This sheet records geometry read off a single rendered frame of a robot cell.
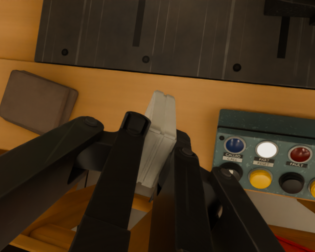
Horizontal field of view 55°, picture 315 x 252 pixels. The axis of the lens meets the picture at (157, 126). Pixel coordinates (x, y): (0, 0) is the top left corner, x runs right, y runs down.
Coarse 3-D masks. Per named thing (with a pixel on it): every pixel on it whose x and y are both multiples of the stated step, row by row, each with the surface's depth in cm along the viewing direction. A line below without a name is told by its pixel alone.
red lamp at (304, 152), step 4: (296, 148) 33; (300, 148) 33; (304, 148) 33; (292, 152) 33; (296, 152) 33; (300, 152) 33; (304, 152) 33; (308, 152) 33; (292, 156) 33; (296, 156) 33; (300, 156) 33; (304, 156) 33; (308, 156) 33; (296, 160) 34; (300, 160) 33; (304, 160) 33
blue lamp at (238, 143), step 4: (228, 140) 34; (232, 140) 34; (236, 140) 34; (240, 140) 34; (228, 144) 35; (232, 144) 34; (236, 144) 34; (240, 144) 34; (228, 148) 35; (232, 148) 35; (236, 148) 34; (240, 148) 34
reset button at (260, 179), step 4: (252, 172) 36; (256, 172) 35; (260, 172) 35; (264, 172) 35; (252, 176) 35; (256, 176) 35; (260, 176) 35; (264, 176) 35; (268, 176) 35; (252, 180) 35; (256, 180) 35; (260, 180) 35; (264, 180) 35; (268, 180) 35; (252, 184) 36; (256, 184) 36; (260, 184) 35; (264, 184) 35; (268, 184) 35; (260, 188) 36
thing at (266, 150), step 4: (260, 144) 34; (264, 144) 33; (268, 144) 33; (272, 144) 33; (260, 148) 34; (264, 148) 34; (268, 148) 33; (272, 148) 33; (260, 152) 34; (264, 152) 34; (268, 152) 34; (272, 152) 34; (264, 156) 34; (268, 156) 34
